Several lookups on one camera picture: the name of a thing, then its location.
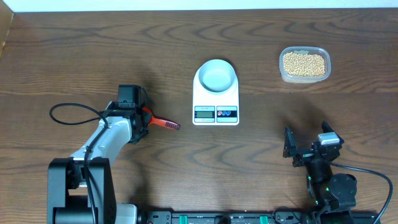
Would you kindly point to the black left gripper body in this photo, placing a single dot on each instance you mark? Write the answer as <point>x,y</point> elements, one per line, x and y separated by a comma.
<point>144,117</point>

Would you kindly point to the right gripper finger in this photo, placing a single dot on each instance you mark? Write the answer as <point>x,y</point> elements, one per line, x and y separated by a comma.
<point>326,127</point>
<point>289,143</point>

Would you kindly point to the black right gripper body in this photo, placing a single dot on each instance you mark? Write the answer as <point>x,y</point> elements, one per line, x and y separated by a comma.
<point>303,157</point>

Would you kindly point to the red measuring scoop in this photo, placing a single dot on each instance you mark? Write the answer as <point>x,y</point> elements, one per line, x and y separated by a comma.
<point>161,122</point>

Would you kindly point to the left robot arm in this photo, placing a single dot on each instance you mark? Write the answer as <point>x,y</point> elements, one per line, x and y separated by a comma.
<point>80,188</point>

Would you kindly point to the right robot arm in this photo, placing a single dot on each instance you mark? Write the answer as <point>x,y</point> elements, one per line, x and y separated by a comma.
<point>334,194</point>

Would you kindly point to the white digital kitchen scale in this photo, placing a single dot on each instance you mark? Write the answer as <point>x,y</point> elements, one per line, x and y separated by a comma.
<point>212,108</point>

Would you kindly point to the grey round bowl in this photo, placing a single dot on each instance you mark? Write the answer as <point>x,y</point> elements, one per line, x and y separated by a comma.
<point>217,75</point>

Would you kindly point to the clear plastic container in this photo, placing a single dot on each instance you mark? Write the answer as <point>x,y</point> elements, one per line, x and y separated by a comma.
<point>305,50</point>

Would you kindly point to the pile of soybeans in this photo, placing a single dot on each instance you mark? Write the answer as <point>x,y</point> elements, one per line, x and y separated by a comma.
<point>303,64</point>

